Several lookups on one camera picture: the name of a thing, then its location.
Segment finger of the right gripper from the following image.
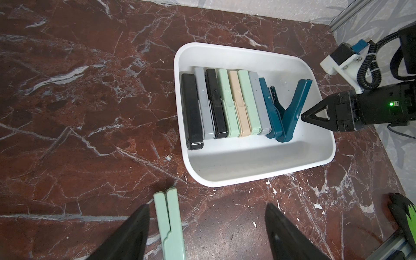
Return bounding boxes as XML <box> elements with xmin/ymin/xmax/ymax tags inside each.
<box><xmin>301</xmin><ymin>95</ymin><xmax>340</xmax><ymax>131</ymax></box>

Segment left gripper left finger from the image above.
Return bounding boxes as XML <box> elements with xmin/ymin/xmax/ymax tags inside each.
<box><xmin>88</xmin><ymin>204</ymin><xmax>150</xmax><ymax>260</ymax></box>

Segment grey black pliers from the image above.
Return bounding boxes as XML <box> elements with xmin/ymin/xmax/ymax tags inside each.
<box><xmin>194</xmin><ymin>67</ymin><xmax>228</xmax><ymax>140</ymax></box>

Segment mint green pliers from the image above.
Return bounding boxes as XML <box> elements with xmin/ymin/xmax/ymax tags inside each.
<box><xmin>218</xmin><ymin>69</ymin><xmax>240</xmax><ymax>138</ymax></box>

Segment white rectangular storage tray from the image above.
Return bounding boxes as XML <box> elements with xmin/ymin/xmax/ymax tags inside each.
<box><xmin>174</xmin><ymin>42</ymin><xmax>336</xmax><ymax>187</ymax></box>

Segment light green pliers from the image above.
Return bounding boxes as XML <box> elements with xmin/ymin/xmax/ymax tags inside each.
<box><xmin>153</xmin><ymin>187</ymin><xmax>186</xmax><ymax>260</ymax></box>

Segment beige pliers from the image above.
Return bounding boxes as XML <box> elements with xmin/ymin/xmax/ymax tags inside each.
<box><xmin>228</xmin><ymin>70</ymin><xmax>251</xmax><ymax>137</ymax></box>

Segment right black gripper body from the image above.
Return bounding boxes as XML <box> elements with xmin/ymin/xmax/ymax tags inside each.
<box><xmin>335</xmin><ymin>81</ymin><xmax>416</xmax><ymax>132</ymax></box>

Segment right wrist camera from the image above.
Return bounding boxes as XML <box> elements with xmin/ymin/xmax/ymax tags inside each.
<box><xmin>320</xmin><ymin>39</ymin><xmax>370</xmax><ymax>94</ymax></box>

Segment green white work glove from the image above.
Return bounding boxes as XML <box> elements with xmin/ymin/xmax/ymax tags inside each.
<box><xmin>388</xmin><ymin>193</ymin><xmax>416</xmax><ymax>250</ymax></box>

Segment pale green pliers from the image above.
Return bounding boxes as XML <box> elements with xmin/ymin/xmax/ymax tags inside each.
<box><xmin>237</xmin><ymin>70</ymin><xmax>262</xmax><ymax>135</ymax></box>

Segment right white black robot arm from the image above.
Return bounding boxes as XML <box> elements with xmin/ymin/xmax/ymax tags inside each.
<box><xmin>301</xmin><ymin>23</ymin><xmax>416</xmax><ymax>132</ymax></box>

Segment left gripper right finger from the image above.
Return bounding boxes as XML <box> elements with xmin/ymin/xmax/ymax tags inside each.
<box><xmin>265</xmin><ymin>203</ymin><xmax>329</xmax><ymax>260</ymax></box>

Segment dark teal pliers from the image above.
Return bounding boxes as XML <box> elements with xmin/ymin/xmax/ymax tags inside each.
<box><xmin>270</xmin><ymin>79</ymin><xmax>313</xmax><ymax>143</ymax></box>

